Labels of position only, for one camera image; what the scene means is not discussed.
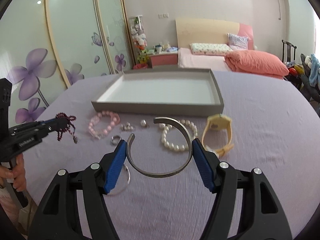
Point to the silver cuff bangle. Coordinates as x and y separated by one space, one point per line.
160 151

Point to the floral white pillow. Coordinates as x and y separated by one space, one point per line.
210 49

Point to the left hand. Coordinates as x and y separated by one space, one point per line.
17 174

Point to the yellow wide bangle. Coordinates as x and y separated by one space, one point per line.
217 135

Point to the pink white nightstand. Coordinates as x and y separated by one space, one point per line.
164 59

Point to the bed with pink sheet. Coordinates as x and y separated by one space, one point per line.
198 30

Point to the coral folded duvet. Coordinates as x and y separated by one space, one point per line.
256 62

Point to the floral sliding wardrobe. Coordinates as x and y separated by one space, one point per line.
48 45

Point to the thin silver bangle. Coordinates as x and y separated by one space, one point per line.
122 182

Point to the blue plush robe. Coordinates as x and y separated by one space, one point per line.
314 78

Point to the dark wooden chair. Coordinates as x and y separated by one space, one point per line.
288 52

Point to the grey cardboard tray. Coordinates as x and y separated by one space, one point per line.
172 92

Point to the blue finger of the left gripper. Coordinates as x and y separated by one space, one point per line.
43 131
53 122

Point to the white mug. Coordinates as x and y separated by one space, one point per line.
158 48

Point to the lilac tablecloth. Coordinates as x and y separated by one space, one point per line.
274 128

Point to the pearl earrings cluster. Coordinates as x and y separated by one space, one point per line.
127 127

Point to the clear tube of plush toys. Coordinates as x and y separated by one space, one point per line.
138 38

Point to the blue patterned pillow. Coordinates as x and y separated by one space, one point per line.
236 42

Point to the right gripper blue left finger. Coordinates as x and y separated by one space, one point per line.
111 165

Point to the single pearl stud earring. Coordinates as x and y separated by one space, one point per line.
144 123

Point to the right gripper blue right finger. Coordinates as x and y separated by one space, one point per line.
206 163

